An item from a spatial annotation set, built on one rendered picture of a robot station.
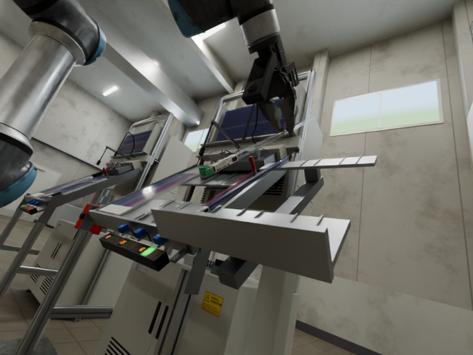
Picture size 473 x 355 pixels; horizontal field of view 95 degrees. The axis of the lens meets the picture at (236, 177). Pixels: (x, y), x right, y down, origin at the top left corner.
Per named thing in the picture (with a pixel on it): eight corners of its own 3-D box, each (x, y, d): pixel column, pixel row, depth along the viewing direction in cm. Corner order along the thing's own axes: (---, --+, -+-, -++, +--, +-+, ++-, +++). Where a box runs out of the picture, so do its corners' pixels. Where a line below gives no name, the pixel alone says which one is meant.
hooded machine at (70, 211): (67, 230, 934) (84, 198, 986) (72, 233, 892) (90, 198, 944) (43, 225, 875) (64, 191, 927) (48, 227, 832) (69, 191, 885)
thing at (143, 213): (188, 244, 62) (186, 234, 61) (95, 218, 102) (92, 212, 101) (228, 211, 76) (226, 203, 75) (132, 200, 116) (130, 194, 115)
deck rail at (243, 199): (193, 255, 60) (186, 236, 59) (188, 253, 62) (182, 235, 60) (289, 170, 113) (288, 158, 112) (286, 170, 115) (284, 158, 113)
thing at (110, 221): (188, 253, 62) (181, 232, 60) (94, 224, 101) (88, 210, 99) (191, 251, 63) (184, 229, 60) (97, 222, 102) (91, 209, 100)
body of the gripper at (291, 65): (301, 86, 53) (288, 30, 47) (288, 97, 47) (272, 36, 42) (273, 94, 57) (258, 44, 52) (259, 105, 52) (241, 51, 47)
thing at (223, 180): (255, 196, 90) (253, 184, 89) (161, 190, 130) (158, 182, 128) (286, 169, 115) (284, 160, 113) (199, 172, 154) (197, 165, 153)
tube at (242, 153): (207, 177, 32) (205, 170, 32) (200, 177, 33) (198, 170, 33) (314, 119, 69) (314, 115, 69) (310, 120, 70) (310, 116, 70)
